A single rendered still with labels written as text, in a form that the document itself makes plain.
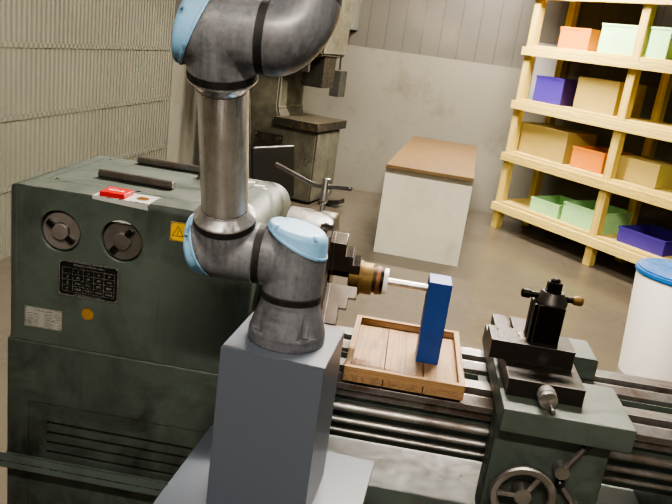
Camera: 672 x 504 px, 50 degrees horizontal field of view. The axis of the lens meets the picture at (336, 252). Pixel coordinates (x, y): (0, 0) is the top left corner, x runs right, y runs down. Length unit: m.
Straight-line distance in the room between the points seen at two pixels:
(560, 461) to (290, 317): 0.79
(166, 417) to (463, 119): 6.77
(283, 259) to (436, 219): 4.68
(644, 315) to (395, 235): 2.32
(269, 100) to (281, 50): 6.36
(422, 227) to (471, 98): 2.63
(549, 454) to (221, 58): 1.19
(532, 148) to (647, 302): 3.34
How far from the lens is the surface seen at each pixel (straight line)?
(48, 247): 1.85
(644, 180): 6.66
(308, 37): 1.13
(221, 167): 1.26
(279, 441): 1.42
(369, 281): 1.87
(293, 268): 1.33
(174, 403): 1.87
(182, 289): 1.74
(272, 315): 1.36
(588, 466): 1.87
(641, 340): 4.53
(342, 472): 1.70
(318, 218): 1.84
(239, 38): 1.13
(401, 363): 1.92
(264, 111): 7.52
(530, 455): 1.83
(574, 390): 1.80
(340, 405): 1.88
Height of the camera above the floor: 1.68
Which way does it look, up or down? 16 degrees down
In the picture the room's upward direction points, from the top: 8 degrees clockwise
